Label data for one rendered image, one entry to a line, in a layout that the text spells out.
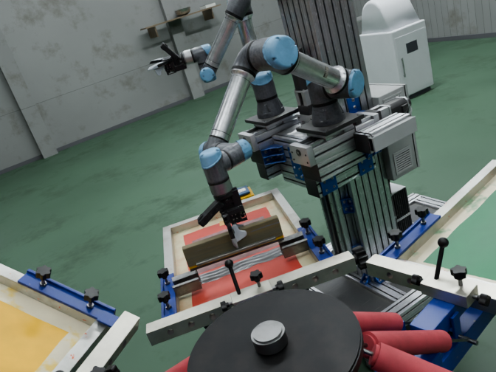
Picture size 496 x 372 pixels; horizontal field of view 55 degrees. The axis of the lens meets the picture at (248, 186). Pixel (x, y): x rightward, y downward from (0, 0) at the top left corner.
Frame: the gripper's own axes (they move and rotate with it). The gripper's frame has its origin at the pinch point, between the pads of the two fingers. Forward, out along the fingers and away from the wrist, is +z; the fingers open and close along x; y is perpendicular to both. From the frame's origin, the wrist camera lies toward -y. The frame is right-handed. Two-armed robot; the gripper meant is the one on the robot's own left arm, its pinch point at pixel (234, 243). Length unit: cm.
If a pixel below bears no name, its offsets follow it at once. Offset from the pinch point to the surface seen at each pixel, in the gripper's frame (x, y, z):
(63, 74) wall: 910, -216, -34
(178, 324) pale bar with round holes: -27.0, -24.3, 5.7
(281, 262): -0.8, 14.2, 13.7
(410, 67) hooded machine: 434, 295, 70
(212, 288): -1.3, -12.9, 13.5
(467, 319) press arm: -56, 52, 16
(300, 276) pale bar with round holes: -26.5, 15.9, 5.0
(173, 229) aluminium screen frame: 56, -24, 11
